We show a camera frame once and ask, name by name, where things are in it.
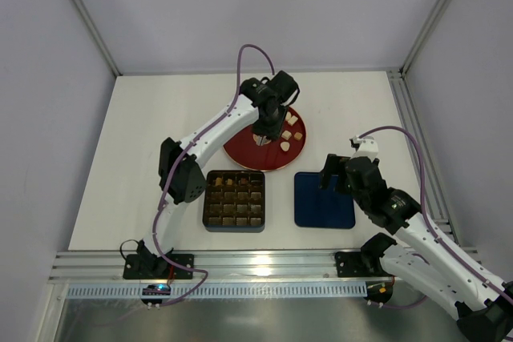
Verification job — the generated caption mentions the blue box lid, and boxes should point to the blue box lid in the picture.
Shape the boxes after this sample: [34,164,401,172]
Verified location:
[294,172,356,230]

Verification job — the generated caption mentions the white square chocolate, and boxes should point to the white square chocolate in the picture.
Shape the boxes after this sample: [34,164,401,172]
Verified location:
[288,115,298,126]

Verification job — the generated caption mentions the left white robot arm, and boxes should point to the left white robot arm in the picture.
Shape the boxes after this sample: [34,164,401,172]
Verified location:
[135,70,300,276]

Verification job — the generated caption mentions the round red tray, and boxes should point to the round red tray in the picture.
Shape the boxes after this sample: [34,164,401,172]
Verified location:
[224,107,307,171]

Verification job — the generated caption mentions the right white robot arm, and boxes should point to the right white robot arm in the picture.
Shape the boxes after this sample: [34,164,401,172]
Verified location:
[320,137,512,341]

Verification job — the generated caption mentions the metal serving tongs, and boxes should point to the metal serving tongs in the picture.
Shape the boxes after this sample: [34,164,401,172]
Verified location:
[256,136,270,147]

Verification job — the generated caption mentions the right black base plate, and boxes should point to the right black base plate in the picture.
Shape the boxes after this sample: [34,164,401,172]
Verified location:
[334,251,391,278]

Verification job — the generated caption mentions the blue chocolate box with tray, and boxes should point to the blue chocolate box with tray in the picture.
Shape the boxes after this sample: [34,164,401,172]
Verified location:
[202,170,265,233]

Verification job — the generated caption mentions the aluminium front rail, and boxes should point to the aluminium front rail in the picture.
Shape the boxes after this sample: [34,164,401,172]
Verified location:
[47,248,442,284]

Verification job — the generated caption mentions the white heart chocolate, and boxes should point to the white heart chocolate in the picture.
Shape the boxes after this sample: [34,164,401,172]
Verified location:
[281,142,290,152]

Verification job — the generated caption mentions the white pyramid chocolate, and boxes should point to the white pyramid chocolate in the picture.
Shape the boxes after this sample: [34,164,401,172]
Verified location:
[281,131,292,140]

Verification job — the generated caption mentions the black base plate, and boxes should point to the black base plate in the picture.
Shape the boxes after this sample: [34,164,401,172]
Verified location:
[122,251,196,281]
[334,251,391,278]

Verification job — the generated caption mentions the slotted cable duct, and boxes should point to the slotted cable duct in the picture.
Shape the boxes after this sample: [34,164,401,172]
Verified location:
[66,281,367,300]

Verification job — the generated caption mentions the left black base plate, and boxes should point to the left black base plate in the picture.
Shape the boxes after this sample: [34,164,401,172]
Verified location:
[122,251,196,281]

